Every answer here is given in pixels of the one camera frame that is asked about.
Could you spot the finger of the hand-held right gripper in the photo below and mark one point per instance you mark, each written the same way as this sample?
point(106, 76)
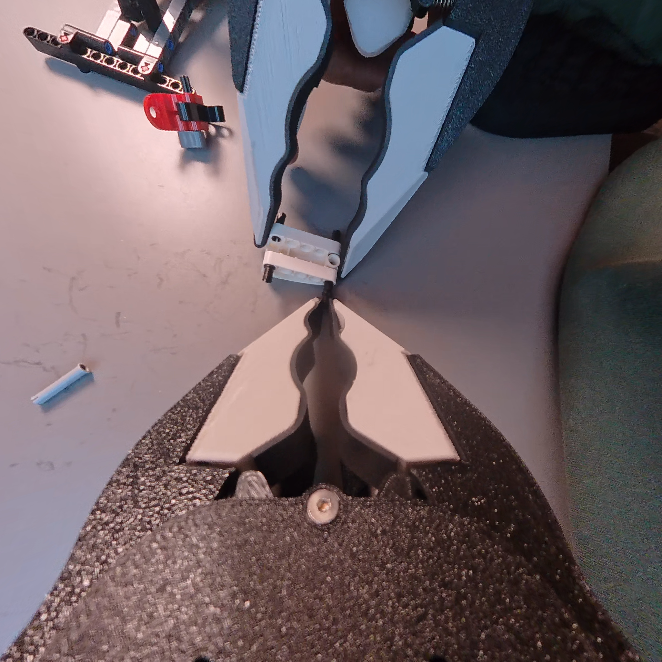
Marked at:
point(274, 77)
point(424, 103)

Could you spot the white curved toy panel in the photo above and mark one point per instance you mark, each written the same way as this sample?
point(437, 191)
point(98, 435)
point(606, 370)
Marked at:
point(300, 271)

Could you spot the person's right forearm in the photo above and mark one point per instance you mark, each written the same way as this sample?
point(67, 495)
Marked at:
point(610, 26)

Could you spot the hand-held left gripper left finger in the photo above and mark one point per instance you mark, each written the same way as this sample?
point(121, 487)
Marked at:
point(248, 408)

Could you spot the black white toy brick model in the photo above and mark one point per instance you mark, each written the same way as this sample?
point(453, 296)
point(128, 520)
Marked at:
point(77, 46)

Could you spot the pale toy tube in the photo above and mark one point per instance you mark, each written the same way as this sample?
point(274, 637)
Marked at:
point(62, 384)

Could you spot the red toy brick piece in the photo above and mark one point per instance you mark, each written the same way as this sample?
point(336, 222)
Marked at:
point(160, 111)

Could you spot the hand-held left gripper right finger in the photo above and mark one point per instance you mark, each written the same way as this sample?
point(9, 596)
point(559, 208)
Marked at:
point(398, 408)

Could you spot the person's right hand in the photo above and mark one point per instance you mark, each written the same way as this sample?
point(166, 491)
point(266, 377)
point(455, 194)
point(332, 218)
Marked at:
point(357, 72)

